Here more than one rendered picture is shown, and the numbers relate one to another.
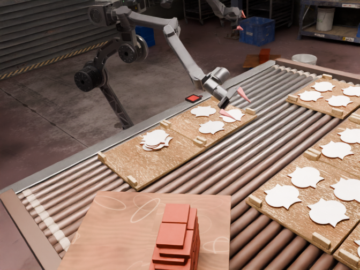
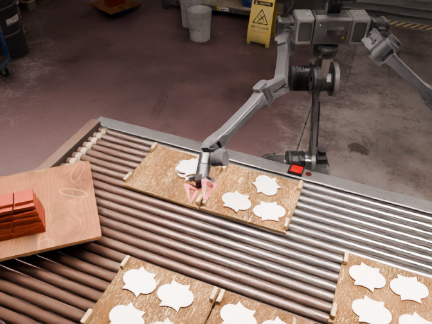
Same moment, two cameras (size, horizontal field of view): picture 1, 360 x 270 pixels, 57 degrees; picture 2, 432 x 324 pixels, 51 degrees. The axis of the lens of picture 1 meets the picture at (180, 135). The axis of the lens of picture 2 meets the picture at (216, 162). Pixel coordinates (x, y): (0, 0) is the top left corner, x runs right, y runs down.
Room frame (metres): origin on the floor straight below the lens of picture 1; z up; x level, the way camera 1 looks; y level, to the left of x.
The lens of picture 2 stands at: (0.65, -1.43, 2.45)
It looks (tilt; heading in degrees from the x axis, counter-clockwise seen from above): 40 degrees down; 60
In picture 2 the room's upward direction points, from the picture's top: 1 degrees clockwise
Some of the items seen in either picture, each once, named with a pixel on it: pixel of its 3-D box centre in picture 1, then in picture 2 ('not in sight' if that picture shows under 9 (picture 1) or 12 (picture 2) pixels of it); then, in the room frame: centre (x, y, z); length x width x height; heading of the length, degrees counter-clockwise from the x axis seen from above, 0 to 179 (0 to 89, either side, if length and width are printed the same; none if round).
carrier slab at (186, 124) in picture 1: (209, 120); (253, 196); (1.61, -0.17, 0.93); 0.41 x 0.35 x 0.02; 129
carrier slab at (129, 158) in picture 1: (150, 153); (175, 174); (1.35, 0.15, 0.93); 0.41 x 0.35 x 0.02; 127
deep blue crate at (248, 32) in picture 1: (256, 31); not in sight; (5.84, -1.55, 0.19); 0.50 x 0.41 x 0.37; 34
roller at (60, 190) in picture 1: (193, 121); (252, 185); (1.67, -0.08, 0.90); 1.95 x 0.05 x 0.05; 128
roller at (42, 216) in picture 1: (204, 127); (246, 198); (1.59, -0.14, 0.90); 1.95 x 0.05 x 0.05; 128
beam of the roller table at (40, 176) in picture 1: (173, 114); (263, 167); (1.80, 0.02, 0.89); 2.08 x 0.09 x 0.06; 128
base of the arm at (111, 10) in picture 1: (114, 14); (286, 35); (2.10, 0.31, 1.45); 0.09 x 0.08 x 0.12; 151
